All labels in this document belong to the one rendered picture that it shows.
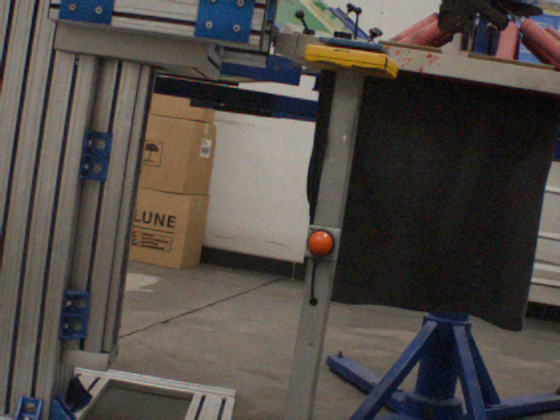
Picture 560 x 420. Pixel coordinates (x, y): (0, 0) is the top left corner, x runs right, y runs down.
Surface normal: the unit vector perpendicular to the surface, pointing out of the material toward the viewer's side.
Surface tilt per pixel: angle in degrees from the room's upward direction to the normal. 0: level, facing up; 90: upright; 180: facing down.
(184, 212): 89
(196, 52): 90
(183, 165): 90
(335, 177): 90
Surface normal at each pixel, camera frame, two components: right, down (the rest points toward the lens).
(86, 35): 0.00, 0.05
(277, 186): -0.22, 0.02
